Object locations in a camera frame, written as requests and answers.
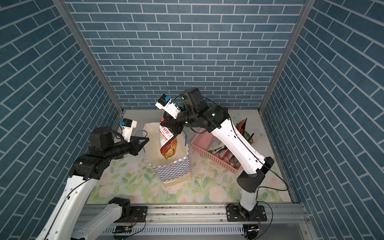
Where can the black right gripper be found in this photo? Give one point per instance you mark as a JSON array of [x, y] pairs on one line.
[[174, 124]]

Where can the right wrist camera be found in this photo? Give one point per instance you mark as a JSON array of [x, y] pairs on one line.
[[169, 105]]

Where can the right green circuit board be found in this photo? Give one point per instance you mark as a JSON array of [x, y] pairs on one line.
[[251, 232]]

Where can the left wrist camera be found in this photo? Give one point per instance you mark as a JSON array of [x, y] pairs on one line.
[[127, 126]]

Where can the dark brown condiment packet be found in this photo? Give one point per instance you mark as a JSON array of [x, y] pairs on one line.
[[168, 143]]

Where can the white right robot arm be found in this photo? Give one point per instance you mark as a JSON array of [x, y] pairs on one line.
[[217, 121]]

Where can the pink plastic basket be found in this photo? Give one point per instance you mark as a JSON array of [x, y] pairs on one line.
[[200, 144]]

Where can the green circuit board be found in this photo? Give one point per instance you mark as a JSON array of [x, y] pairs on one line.
[[123, 230], [251, 232]]

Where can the black condiment packet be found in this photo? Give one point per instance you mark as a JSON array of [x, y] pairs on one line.
[[227, 156]]

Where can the orange red condiment packet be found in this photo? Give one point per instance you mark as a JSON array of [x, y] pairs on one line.
[[241, 126]]

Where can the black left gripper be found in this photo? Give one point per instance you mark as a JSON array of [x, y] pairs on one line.
[[135, 146]]

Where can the left green circuit board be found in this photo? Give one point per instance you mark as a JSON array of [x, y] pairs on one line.
[[123, 230]]

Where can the white condiment packet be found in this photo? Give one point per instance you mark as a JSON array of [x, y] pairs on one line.
[[215, 145]]

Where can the blue checkered paper bag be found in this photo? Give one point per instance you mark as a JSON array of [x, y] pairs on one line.
[[176, 169]]

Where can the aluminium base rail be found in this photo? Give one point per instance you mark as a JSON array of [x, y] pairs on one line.
[[277, 221]]

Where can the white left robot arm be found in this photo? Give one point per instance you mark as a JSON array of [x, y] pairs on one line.
[[106, 145]]

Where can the green small condiment packet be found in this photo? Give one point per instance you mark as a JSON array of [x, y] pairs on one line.
[[248, 137]]

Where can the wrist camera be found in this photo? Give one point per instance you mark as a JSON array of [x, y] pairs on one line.
[[127, 126], [169, 105]]

